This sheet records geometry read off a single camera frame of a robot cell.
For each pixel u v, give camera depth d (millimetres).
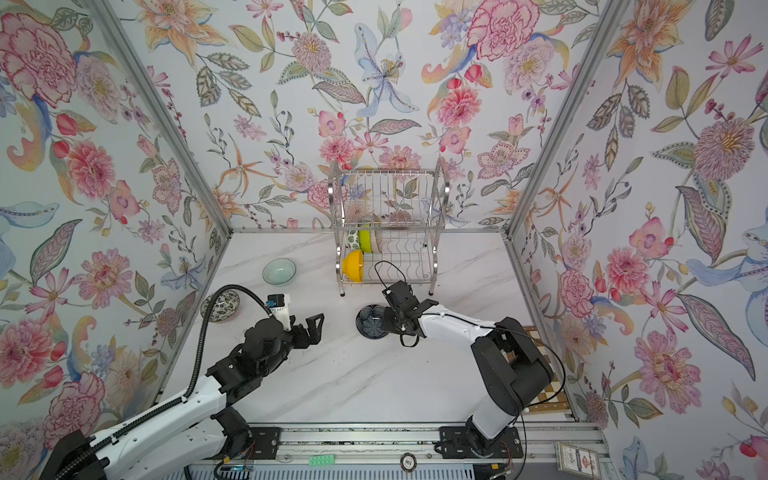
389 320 818
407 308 705
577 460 708
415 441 762
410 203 1145
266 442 733
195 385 523
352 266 948
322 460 705
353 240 1008
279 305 692
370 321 945
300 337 704
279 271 1051
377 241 1010
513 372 454
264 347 600
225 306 980
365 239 1017
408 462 719
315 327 737
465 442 669
